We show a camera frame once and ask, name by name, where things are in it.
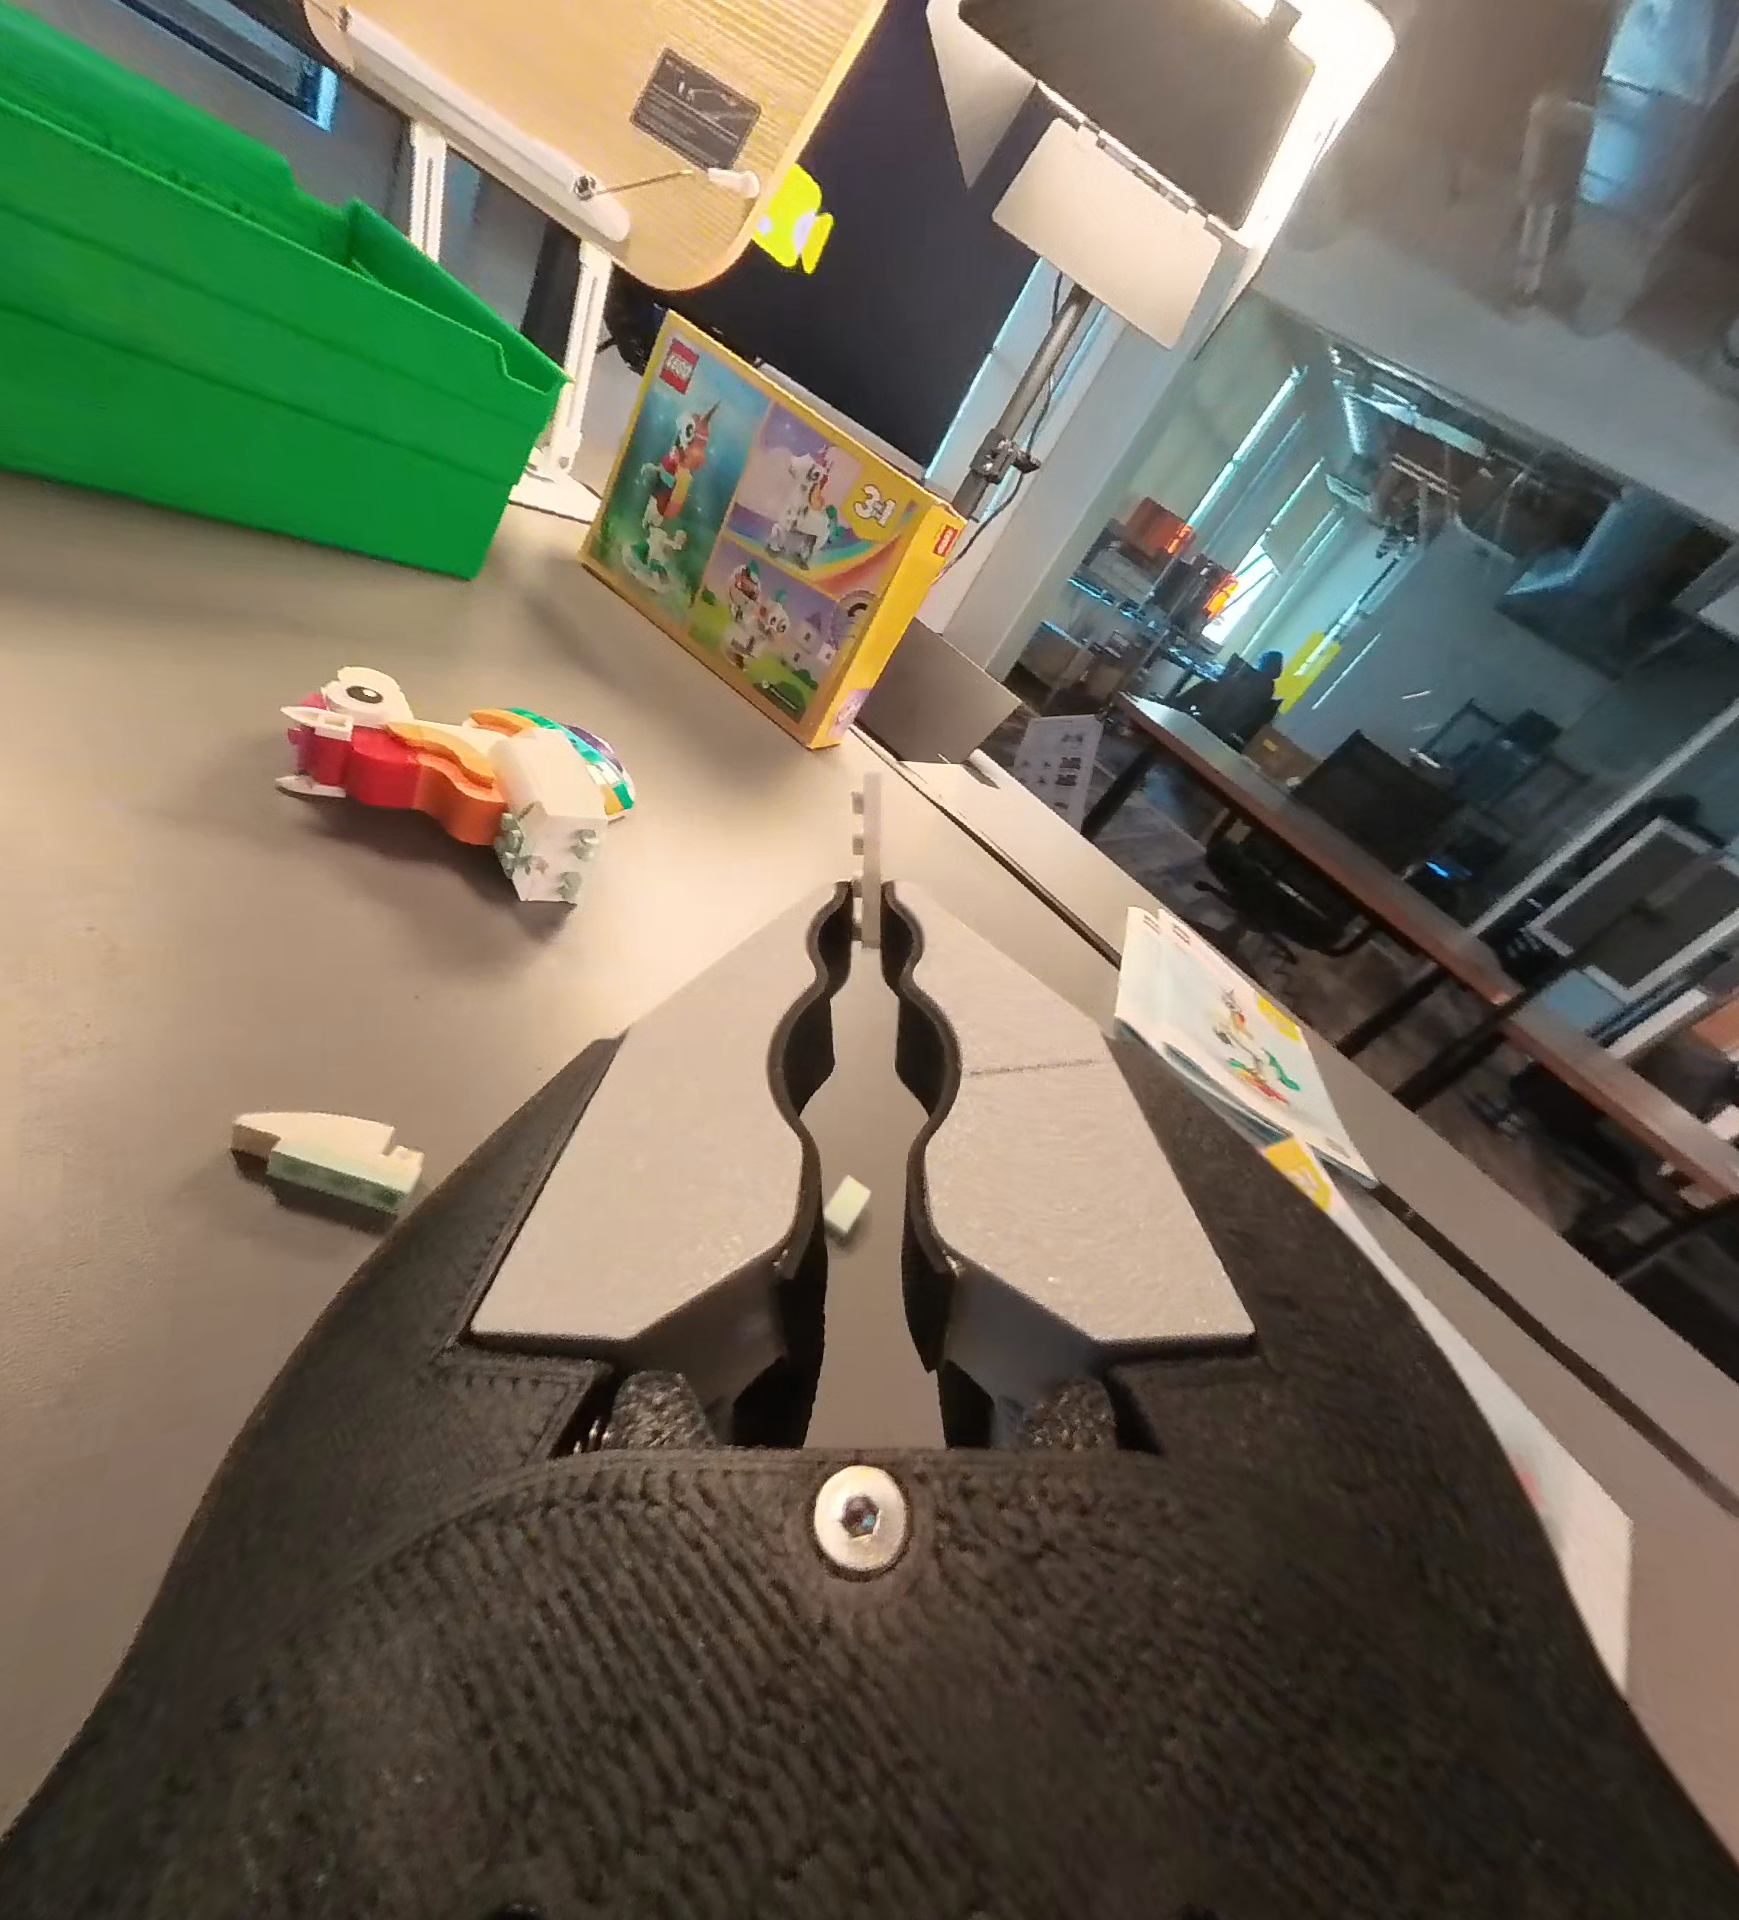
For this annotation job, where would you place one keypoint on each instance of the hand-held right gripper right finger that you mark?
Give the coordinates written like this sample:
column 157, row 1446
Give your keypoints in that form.
column 1078, row 1200

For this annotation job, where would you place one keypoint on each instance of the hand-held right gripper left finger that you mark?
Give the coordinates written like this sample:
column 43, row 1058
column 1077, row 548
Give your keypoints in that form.
column 643, row 1183

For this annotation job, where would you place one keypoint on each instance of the small white lego plate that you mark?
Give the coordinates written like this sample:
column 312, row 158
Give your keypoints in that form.
column 870, row 839

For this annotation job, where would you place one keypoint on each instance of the small pale green lego brick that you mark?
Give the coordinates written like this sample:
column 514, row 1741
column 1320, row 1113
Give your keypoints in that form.
column 847, row 1207

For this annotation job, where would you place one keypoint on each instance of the lego instruction booklet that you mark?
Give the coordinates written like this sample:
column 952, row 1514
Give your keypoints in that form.
column 1230, row 1035

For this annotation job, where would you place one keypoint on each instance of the white and green lego piece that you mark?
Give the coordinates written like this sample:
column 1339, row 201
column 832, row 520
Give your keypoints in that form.
column 320, row 1155

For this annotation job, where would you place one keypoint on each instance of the colourful lego animal model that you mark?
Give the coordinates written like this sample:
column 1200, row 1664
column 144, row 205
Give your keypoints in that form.
column 420, row 773

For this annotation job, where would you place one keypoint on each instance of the yellow lego set box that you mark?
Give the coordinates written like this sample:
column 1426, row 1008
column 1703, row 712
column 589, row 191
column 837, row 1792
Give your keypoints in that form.
column 764, row 525

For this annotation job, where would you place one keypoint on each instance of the long brown table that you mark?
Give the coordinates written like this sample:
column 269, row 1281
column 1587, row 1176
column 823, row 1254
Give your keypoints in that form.
column 1409, row 915

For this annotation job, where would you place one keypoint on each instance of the white printed sign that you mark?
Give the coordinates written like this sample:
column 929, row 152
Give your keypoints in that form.
column 1057, row 762

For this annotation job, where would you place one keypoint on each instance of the black office chair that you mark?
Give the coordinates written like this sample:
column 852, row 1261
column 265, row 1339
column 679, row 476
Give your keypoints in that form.
column 1333, row 839

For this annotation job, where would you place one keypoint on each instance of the metal storage shelf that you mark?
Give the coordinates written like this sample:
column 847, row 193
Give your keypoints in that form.
column 1163, row 583

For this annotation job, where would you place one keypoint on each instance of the black light stand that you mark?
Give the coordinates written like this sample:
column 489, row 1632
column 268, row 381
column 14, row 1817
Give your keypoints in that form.
column 1019, row 404

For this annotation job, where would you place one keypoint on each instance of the dark partition panel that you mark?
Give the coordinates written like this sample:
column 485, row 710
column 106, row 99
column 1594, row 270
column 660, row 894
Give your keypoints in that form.
column 884, row 299

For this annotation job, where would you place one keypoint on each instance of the green plastic bin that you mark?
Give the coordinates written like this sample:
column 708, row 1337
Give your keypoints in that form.
column 178, row 344

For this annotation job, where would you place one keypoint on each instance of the yellow sticker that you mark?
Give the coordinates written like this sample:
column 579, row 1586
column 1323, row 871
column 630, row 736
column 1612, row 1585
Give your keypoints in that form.
column 790, row 221

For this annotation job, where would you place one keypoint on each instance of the studio light panel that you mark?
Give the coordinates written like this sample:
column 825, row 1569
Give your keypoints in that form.
column 1125, row 211

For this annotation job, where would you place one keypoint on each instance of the wooden desk with white frame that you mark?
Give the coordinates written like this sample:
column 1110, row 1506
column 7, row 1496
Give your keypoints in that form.
column 554, row 76

